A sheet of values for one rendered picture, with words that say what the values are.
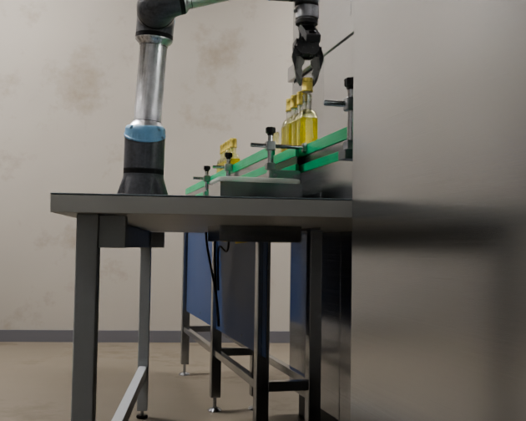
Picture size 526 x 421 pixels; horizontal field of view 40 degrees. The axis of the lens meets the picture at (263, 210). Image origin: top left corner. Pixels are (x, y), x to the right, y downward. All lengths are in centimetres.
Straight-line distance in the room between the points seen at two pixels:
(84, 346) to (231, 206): 37
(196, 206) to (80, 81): 399
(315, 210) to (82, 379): 53
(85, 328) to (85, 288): 7
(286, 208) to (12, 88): 415
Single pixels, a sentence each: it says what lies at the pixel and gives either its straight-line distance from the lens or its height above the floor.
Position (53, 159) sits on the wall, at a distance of 520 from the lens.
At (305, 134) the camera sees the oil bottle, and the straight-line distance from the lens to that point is 226.
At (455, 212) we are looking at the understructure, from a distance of 95.
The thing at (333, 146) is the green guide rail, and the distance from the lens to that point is 193.
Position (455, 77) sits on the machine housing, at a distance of 98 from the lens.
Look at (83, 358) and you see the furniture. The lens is 139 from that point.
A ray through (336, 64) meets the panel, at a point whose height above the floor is 126.
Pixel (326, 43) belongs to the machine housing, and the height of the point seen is 137.
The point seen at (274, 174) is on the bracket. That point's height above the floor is 87.
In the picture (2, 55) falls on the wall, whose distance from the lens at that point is 541.
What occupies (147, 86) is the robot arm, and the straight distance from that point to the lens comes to 225.
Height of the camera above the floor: 66
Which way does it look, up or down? 3 degrees up
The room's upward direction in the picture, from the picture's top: 1 degrees clockwise
